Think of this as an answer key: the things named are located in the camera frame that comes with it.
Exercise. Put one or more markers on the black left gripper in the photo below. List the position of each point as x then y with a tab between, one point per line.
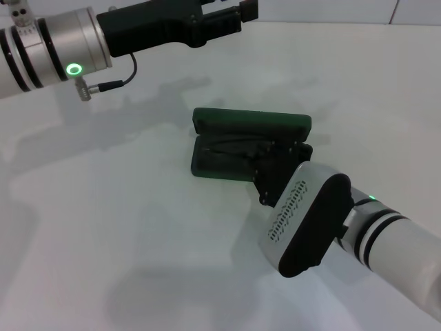
148	31

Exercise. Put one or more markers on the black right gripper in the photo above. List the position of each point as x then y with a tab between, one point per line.
279	179

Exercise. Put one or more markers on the black glasses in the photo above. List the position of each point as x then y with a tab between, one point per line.
231	146

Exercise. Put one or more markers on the green glasses case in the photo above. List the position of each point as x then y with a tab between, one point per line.
241	119

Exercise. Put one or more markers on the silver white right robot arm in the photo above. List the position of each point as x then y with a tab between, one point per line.
406	248

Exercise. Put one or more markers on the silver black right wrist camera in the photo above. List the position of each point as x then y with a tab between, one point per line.
303	220

